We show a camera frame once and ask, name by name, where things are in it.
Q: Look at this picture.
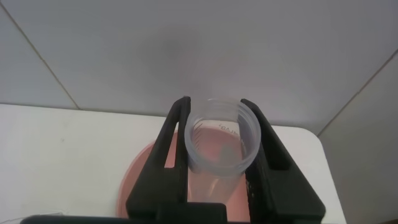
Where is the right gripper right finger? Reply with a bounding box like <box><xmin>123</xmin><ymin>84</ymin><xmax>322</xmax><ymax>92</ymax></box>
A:
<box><xmin>239</xmin><ymin>98</ymin><xmax>326</xmax><ymax>223</ymax></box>

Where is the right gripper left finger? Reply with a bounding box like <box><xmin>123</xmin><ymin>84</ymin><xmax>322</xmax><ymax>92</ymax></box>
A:
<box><xmin>126</xmin><ymin>96</ymin><xmax>192</xmax><ymax>220</ymax></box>

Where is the blue pigment test tube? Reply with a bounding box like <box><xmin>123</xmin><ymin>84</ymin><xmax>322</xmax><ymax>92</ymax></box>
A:
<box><xmin>183</xmin><ymin>97</ymin><xmax>262</xmax><ymax>206</ymax></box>

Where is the pink bowl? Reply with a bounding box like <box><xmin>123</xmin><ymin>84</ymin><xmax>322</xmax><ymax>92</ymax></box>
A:
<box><xmin>115</xmin><ymin>124</ymin><xmax>251</xmax><ymax>222</ymax></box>

